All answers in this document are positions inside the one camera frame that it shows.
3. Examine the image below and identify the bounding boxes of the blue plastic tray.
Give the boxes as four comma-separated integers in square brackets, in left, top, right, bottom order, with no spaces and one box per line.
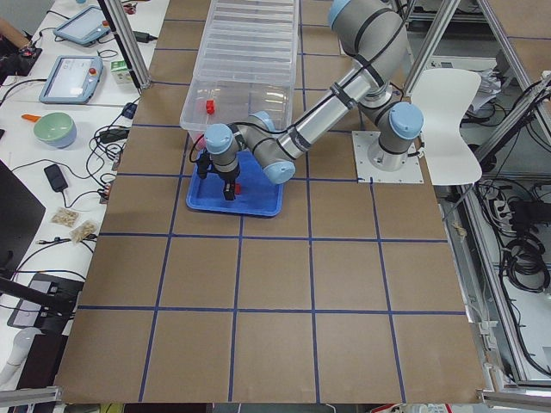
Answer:
[185,151,285,219]

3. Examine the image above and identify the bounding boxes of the green white carton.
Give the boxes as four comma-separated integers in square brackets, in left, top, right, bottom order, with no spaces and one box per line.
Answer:
[109,60,133,84]

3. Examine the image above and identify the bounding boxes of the aluminium frame post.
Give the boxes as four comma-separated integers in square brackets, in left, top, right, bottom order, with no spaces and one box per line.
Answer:
[98,0,151,91]

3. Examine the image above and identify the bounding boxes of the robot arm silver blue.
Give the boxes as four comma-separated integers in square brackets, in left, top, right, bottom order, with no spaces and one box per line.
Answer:
[196,0,424,200]

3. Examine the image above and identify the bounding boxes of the toy carrot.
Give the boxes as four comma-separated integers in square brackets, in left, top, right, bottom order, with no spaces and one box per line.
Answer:
[21,114,40,122]

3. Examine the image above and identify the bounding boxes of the clear plastic box lid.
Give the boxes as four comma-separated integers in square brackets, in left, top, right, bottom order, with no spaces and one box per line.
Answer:
[194,0,299,86]

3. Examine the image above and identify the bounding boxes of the black power adapter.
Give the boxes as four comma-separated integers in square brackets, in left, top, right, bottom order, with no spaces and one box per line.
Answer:
[133,31,158,43]

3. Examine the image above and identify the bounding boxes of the white plastic chair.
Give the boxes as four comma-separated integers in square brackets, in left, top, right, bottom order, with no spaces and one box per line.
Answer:
[411,68,482,186]

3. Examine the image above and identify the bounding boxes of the near teach pendant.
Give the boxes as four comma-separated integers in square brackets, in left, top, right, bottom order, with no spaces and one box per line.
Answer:
[39,56,103,104]

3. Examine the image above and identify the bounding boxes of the snack bag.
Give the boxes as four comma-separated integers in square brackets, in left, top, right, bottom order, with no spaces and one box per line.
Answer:
[70,220,97,243]
[51,207,80,228]

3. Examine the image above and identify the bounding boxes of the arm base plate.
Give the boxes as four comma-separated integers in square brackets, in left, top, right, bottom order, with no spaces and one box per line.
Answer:
[352,131,424,184]

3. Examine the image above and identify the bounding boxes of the black phone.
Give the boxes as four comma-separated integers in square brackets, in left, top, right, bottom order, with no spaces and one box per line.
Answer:
[44,163,68,193]

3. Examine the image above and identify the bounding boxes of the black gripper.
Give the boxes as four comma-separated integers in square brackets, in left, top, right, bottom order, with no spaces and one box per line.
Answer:
[209,152,240,200]

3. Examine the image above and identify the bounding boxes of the green blue bowl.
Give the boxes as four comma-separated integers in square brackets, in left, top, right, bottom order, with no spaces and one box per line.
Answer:
[34,112,77,149]

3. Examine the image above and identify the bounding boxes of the far teach pendant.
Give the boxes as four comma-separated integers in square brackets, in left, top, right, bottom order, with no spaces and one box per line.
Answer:
[53,5,110,46]

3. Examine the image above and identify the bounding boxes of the clear plastic storage box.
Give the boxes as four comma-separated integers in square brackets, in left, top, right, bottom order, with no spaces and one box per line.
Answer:
[180,80,294,139]

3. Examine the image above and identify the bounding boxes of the teach pendant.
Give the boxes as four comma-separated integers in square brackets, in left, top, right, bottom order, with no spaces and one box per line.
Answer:
[53,5,110,46]
[39,56,103,104]

